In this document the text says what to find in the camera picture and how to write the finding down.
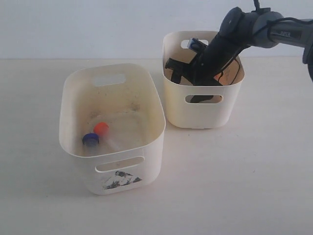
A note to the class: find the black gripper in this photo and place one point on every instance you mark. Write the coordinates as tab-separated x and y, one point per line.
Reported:
202	68

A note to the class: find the orange-capped clear tube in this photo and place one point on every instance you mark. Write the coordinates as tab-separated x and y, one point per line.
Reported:
107	137
223	78

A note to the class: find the blue-capped clear tube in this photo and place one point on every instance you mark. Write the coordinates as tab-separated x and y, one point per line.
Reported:
91	143

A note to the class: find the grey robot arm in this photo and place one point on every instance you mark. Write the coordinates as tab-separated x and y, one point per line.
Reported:
238	31

